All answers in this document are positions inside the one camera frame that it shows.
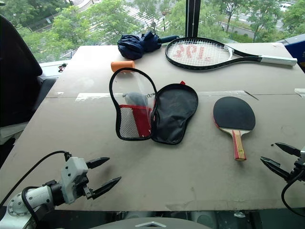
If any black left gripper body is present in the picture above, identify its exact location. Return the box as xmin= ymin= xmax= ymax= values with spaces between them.
xmin=75 ymin=177 xmax=94 ymax=200

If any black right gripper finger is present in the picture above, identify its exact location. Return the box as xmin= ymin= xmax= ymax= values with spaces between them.
xmin=274 ymin=142 xmax=302 ymax=157
xmin=260 ymin=156 xmax=292 ymax=182

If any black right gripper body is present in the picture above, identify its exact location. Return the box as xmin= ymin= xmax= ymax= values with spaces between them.
xmin=288 ymin=159 xmax=305 ymax=184

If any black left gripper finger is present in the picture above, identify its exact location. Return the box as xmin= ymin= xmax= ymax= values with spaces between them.
xmin=91 ymin=176 xmax=122 ymax=200
xmin=85 ymin=157 xmax=111 ymax=170

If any black rubber table tennis paddle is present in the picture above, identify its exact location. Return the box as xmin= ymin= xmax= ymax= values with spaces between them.
xmin=213 ymin=96 xmax=256 ymax=161

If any black red paddle case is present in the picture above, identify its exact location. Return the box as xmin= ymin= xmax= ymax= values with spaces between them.
xmin=109 ymin=67 xmax=199 ymax=146

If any black white tennis racket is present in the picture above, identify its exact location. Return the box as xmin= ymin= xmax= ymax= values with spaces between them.
xmin=164 ymin=36 xmax=298 ymax=71

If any grey robot torso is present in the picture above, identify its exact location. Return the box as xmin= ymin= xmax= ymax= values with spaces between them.
xmin=90 ymin=216 xmax=213 ymax=229

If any grey soft pouch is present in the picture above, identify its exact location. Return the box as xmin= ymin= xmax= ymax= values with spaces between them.
xmin=122 ymin=92 xmax=149 ymax=107

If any orange foam cylinder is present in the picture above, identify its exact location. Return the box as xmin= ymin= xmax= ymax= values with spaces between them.
xmin=110 ymin=60 xmax=136 ymax=73

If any blue box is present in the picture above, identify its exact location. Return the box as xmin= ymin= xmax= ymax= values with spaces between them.
xmin=283 ymin=33 xmax=305 ymax=73

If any black office chair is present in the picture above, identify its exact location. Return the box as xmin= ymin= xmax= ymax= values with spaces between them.
xmin=0 ymin=14 xmax=58 ymax=144

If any navy folded umbrella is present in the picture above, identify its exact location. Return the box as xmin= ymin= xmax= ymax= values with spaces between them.
xmin=117 ymin=31 xmax=180 ymax=61

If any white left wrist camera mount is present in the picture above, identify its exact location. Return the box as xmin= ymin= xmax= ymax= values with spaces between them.
xmin=60 ymin=156 xmax=89 ymax=205

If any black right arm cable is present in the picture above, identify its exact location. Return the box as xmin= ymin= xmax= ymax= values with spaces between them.
xmin=281 ymin=172 xmax=305 ymax=218

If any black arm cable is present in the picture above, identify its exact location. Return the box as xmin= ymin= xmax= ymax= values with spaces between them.
xmin=0 ymin=150 xmax=72 ymax=222
xmin=281 ymin=172 xmax=305 ymax=218

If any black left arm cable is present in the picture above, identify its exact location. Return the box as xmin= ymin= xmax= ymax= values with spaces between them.
xmin=0 ymin=150 xmax=72 ymax=222

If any black window frame post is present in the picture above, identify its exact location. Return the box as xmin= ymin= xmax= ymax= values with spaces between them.
xmin=185 ymin=0 xmax=202 ymax=39

